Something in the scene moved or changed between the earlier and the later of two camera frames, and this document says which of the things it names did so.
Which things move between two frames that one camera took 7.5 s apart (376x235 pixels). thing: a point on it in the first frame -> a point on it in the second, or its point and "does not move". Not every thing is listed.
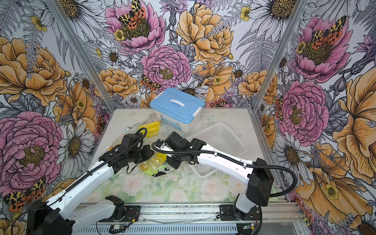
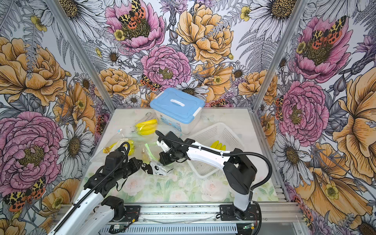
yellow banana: [160, 158] -> [217, 145]
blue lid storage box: [177, 108] does not move
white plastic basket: [217, 137] does not move
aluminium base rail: [194, 219] does not move
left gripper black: [148, 153] -> [132, 162]
